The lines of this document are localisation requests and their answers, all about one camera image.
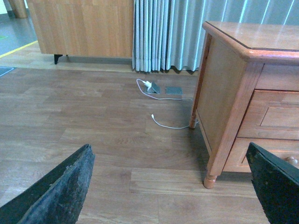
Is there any wooden nightstand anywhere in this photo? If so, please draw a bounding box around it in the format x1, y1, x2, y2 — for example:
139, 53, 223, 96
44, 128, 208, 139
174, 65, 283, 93
189, 21, 299, 189

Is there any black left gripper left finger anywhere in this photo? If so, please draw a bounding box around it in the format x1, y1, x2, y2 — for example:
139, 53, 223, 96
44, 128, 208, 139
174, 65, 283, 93
0, 144, 95, 224

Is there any wooden drawer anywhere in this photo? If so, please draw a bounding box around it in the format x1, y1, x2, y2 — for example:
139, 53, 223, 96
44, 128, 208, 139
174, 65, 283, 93
223, 138, 299, 172
237, 90, 299, 140

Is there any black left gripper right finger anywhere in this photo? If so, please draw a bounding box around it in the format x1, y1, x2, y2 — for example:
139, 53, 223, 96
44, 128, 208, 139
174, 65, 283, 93
246, 142, 299, 224

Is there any white wall plug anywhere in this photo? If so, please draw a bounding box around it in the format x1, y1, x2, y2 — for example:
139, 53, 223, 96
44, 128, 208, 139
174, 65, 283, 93
142, 81, 152, 88

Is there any white charging cable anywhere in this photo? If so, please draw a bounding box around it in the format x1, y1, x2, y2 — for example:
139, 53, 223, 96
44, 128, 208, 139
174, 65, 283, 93
136, 78, 199, 130

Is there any light wooden cabinet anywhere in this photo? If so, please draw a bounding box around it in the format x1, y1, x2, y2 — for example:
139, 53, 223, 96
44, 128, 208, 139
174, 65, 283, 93
8, 0, 135, 65

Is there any closed floor socket cover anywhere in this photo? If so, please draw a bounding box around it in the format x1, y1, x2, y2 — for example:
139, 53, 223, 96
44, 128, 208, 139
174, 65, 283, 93
165, 86, 183, 95

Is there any open floor socket box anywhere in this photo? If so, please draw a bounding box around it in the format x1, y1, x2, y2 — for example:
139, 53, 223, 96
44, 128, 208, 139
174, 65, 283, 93
146, 82, 161, 94

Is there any grey-blue curtain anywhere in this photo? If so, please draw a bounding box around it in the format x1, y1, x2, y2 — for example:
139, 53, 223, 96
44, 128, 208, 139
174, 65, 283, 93
132, 0, 299, 72

